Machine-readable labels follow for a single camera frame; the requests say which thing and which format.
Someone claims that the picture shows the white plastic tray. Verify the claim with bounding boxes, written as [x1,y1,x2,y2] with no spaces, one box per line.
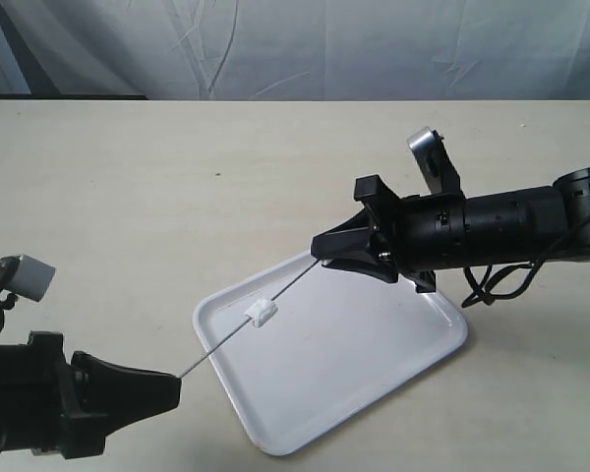
[193,253,468,456]

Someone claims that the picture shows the thin metal skewer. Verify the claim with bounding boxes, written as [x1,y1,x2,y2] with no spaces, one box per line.
[175,259,322,381]

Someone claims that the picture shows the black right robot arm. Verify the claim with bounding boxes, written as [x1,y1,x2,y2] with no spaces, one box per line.
[311,162,590,293]

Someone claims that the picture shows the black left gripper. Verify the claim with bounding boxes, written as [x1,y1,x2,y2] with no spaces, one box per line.
[9,331,181,457]

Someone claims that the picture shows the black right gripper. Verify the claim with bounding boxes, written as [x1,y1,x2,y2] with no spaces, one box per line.
[310,175,465,293]

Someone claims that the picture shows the grey backdrop cloth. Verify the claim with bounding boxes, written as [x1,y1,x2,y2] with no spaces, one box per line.
[0,1,590,100]

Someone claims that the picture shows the white foam piece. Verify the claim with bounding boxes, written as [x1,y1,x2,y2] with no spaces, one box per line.
[244,298,278,328]

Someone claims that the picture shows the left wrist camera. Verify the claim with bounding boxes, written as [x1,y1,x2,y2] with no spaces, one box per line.
[0,254,56,302]

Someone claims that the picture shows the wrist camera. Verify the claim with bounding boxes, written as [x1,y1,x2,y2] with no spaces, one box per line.
[407,127,462,195]
[0,254,56,302]

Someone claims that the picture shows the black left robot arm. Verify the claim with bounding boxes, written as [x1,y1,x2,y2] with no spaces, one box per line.
[0,295,182,459]

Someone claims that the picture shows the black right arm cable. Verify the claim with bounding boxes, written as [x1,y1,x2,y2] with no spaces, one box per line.
[459,206,590,309]

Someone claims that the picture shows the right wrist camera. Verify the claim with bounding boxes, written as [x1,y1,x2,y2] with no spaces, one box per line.
[407,127,462,195]

